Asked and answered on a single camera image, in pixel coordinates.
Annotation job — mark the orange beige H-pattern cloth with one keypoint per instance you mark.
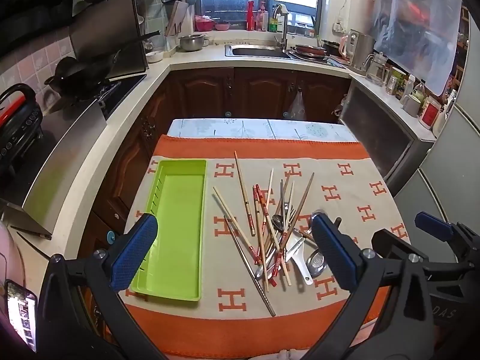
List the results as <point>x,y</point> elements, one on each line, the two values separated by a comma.
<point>230,321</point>

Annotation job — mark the black red air fryer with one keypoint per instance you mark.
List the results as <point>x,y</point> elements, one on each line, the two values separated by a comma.
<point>21,118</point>

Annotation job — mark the dark handled ladle spoon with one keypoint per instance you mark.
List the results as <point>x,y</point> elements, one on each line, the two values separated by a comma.
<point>316,263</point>

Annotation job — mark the kitchen sink faucet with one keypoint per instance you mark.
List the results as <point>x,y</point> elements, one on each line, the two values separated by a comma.
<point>280,12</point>

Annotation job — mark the green plastic utensil tray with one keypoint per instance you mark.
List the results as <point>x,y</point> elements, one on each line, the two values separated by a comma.
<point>172,267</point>

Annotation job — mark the black wok pan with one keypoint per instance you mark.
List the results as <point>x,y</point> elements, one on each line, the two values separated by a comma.
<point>77,79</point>

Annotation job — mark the smartphone screen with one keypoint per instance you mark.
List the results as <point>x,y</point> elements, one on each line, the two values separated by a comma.
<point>21,311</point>

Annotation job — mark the long bamboo chopstick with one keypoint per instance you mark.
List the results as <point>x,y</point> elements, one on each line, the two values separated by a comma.
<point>244,195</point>

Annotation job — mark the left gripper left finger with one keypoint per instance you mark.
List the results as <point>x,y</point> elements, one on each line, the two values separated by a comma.
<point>80,314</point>

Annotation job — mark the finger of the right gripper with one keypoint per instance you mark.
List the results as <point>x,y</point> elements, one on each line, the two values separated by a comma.
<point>463,241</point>
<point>387,245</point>

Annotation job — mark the steel pot on counter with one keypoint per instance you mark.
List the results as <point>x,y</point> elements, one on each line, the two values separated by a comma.
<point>194,42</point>

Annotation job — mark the steel metal chopstick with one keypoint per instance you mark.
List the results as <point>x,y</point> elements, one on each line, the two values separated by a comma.
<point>250,272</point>

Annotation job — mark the white ceramic spoon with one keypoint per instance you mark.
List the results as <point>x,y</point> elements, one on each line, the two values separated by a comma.
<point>295,252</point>

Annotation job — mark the brown wooden chopstick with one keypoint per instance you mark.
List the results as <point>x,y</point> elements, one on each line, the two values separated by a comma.
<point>292,222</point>

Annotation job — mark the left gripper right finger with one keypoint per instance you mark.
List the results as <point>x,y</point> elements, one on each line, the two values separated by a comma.
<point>405,326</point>

